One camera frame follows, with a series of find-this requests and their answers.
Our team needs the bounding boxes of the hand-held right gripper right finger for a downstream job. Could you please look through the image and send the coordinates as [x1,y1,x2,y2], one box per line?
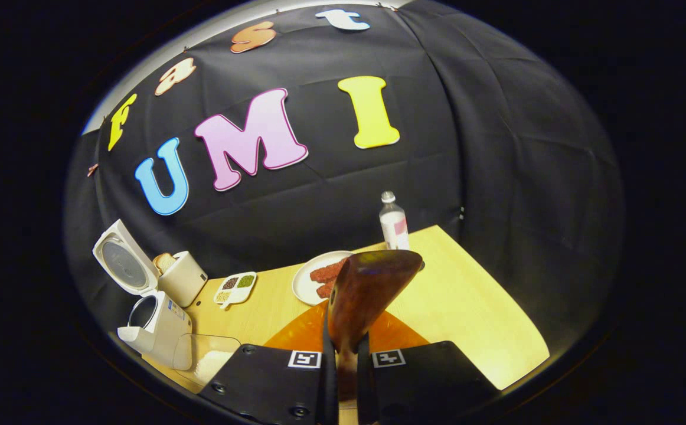
[356,310,501,425]

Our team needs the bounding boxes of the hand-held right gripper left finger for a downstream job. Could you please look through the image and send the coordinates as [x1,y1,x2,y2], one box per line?
[198,301,339,425]

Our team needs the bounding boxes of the clear container of rice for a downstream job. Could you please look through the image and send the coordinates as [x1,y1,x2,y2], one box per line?
[173,334,241,387]

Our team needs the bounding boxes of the white rice cooker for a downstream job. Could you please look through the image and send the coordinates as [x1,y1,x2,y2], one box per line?
[93,220,193,371]

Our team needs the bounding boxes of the white divided dish of beans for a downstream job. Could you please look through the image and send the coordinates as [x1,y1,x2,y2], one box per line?
[213,272,257,310]

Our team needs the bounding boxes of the white round plate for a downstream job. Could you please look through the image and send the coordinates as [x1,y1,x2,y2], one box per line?
[292,251,355,306]

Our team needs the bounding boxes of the white toaster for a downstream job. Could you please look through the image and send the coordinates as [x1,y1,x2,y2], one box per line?
[157,251,208,308]

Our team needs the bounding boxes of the clear plastic bottle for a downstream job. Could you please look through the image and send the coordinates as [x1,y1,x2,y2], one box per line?
[379,191,410,250]

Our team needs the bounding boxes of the black backdrop cloth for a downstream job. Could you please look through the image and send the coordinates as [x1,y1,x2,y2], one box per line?
[63,0,624,355]

